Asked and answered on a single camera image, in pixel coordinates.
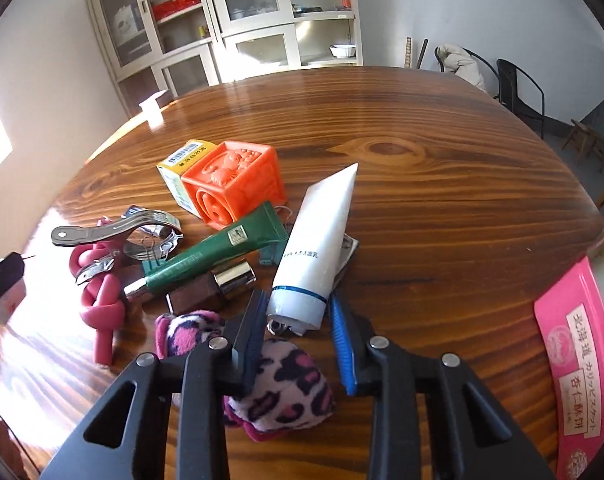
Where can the beige glass door cabinet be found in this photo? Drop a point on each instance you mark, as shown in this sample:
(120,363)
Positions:
(282,25)
(132,35)

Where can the white printed bag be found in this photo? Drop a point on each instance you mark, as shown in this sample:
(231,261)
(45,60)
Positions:
(127,22)

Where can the small foil sachet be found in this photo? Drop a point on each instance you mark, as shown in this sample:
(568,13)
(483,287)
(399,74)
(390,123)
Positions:
(348,252)

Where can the brown bottle silver cap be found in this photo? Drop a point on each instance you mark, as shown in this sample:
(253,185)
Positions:
(197,295)

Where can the orange embossed toy cube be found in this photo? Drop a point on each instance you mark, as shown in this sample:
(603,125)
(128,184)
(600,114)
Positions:
(232,180)

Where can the yellow green small box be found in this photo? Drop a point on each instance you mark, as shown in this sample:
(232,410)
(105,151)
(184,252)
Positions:
(179,160)

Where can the row of red packs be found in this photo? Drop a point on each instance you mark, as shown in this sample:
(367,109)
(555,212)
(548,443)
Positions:
(177,2)

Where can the beige puffer jacket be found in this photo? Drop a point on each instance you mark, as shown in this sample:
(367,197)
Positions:
(459,65)

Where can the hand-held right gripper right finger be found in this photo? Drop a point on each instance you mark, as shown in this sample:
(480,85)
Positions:
(343,355)

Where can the silver metal clamp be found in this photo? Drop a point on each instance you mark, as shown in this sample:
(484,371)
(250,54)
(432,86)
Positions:
(107,225)

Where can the white bowl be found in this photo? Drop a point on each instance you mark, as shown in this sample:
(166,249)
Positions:
(343,51)

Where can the small metal clip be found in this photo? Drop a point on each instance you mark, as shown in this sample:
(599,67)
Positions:
(282,329)

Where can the white red printed packet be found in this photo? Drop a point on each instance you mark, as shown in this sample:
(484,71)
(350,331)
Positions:
(9,306)

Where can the yellow can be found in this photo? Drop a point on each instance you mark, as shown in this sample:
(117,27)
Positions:
(203,31)

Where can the leopard print plush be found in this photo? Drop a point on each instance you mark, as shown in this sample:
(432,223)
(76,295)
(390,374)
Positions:
(292,390)

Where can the black metal chair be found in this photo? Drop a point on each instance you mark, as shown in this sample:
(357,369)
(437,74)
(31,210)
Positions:
(514,90)
(489,67)

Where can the teal binder clip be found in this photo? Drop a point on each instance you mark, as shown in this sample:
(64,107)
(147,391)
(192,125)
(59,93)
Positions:
(153,264)

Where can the dark stick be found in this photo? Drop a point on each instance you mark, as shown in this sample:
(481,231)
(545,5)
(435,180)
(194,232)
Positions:
(422,54)

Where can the wooden stool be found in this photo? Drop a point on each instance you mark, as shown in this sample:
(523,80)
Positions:
(584,135)

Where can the pink tin box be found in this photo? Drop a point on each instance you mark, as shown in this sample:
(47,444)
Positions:
(567,335)

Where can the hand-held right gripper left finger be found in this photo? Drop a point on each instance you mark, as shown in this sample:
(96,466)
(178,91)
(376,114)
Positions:
(256,340)

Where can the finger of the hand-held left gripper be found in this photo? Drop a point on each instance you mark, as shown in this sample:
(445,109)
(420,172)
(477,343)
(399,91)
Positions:
(2,277)

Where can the white cream tube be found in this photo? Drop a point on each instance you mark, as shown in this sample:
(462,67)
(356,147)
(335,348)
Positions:
(312,240)

